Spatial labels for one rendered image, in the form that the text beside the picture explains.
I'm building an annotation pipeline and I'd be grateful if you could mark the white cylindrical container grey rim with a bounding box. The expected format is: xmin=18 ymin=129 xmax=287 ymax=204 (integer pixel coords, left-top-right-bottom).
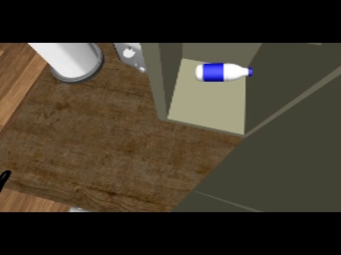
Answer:
xmin=27 ymin=43 xmax=107 ymax=84

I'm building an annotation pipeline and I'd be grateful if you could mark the olive grey cabinet door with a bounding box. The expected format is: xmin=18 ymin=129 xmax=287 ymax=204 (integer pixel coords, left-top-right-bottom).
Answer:
xmin=172 ymin=63 xmax=341 ymax=213

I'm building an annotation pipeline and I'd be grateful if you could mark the white bottle with blue label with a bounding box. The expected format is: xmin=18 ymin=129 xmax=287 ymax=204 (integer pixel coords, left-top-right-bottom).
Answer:
xmin=194 ymin=62 xmax=254 ymax=83

